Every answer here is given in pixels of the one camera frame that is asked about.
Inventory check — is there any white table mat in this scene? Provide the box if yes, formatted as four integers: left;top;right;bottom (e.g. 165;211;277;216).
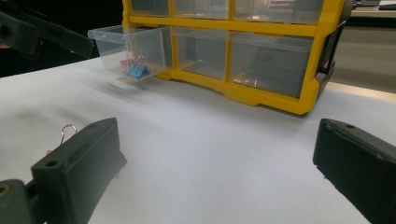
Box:
0;57;396;224

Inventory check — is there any pink binder clip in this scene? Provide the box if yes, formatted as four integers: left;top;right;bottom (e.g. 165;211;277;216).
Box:
120;50;148;74
45;123;78;157

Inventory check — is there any clear plastic bin drawer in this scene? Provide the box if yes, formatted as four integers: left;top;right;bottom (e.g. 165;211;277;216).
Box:
87;25;173;82

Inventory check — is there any yellow black organizer cabinet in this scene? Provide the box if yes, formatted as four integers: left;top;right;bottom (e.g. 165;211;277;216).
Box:
120;0;357;117

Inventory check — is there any grid of clear drawers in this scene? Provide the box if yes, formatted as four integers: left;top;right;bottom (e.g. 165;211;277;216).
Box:
130;0;325;99

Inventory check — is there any blue binder clip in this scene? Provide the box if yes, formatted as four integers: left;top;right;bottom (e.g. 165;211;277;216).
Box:
124;55;151;80

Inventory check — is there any light wooden table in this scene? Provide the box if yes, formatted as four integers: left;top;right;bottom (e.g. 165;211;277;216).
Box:
325;81;396;104

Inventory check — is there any black curtain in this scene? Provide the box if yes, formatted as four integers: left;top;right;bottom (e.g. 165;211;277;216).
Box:
0;0;124;78

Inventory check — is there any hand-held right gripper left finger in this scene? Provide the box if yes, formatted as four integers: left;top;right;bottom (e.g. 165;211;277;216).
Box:
31;117;128;224

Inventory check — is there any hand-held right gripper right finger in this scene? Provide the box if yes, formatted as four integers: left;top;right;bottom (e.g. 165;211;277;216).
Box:
312;118;396;224

